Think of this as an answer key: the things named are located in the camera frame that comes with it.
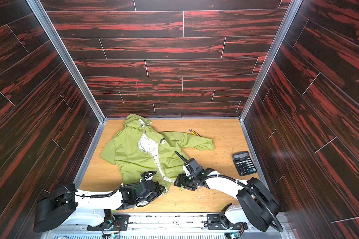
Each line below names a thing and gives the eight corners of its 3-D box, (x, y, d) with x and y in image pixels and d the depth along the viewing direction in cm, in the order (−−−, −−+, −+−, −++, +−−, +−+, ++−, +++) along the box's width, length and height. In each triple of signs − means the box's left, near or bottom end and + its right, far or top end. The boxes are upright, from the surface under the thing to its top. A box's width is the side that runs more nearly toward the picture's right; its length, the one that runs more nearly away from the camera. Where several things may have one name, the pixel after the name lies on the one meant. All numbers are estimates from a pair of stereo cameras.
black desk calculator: (239, 176, 92) (241, 174, 89) (231, 155, 101) (232, 153, 99) (256, 174, 92) (258, 172, 90) (246, 153, 102) (248, 151, 99)
